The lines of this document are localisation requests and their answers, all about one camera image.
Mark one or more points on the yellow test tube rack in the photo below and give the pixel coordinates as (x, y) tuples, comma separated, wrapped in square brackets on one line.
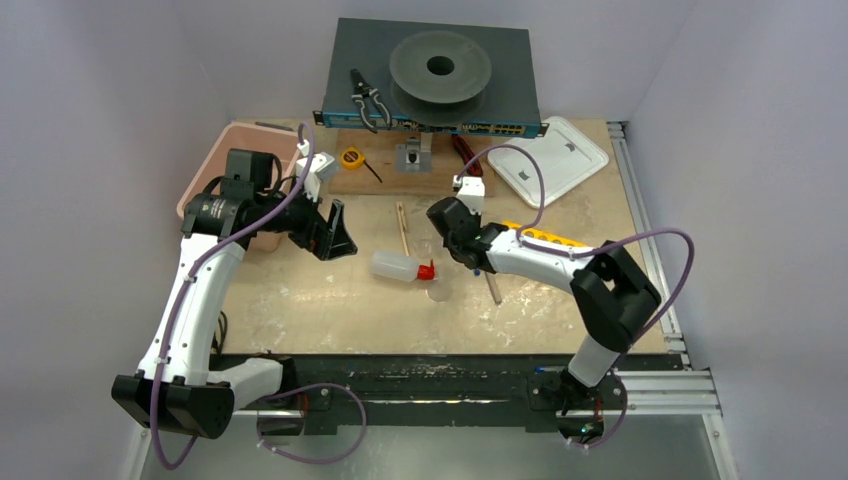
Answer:
[(545, 236)]

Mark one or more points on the wooden board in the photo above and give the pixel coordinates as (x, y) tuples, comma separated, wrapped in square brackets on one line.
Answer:
[(381, 177)]

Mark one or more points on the white squeeze bottle red cap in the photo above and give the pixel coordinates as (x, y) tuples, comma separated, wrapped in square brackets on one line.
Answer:
[(400, 267)]

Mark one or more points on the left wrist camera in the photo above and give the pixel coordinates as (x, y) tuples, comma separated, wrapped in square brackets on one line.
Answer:
[(323, 167)]

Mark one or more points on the yellow tape measure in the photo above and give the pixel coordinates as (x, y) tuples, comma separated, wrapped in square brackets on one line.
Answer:
[(353, 159)]

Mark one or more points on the grey metal bracket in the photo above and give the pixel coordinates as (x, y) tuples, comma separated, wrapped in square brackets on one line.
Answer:
[(414, 155)]

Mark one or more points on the grey network switch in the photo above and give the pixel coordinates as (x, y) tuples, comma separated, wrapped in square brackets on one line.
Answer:
[(510, 108)]

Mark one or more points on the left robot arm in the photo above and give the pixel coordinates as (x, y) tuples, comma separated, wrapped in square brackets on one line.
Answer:
[(174, 388)]

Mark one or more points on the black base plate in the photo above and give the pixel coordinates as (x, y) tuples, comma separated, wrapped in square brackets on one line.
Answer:
[(526, 391)]

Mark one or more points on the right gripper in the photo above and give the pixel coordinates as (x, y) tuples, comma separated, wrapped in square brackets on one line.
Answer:
[(452, 231)]

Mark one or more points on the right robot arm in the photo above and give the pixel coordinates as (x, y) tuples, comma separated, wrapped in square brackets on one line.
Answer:
[(613, 295)]

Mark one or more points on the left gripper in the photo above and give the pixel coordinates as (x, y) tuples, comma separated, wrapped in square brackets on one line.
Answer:
[(325, 238)]

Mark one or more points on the white plastic lid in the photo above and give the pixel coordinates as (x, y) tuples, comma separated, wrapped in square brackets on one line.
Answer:
[(548, 167)]

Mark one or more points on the small glass beaker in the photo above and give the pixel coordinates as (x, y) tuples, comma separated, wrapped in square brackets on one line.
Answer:
[(422, 242)]

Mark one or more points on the aluminium rail frame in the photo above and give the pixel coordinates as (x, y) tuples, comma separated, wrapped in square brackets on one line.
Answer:
[(652, 388)]

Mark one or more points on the grey cable spool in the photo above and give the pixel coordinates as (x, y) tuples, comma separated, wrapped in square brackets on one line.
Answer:
[(439, 77)]

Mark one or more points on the wooden stick left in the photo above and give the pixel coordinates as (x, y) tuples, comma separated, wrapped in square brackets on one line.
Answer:
[(403, 228)]

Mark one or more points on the red utility knife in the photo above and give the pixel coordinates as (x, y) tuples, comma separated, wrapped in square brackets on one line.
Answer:
[(462, 148)]

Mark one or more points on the pink plastic bin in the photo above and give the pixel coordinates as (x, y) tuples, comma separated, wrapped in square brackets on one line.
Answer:
[(218, 159)]

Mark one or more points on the clear petri dish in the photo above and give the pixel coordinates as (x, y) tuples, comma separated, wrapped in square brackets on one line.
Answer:
[(440, 290)]

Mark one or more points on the black wire stripper pliers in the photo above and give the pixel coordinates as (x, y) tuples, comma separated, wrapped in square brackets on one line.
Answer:
[(364, 95)]

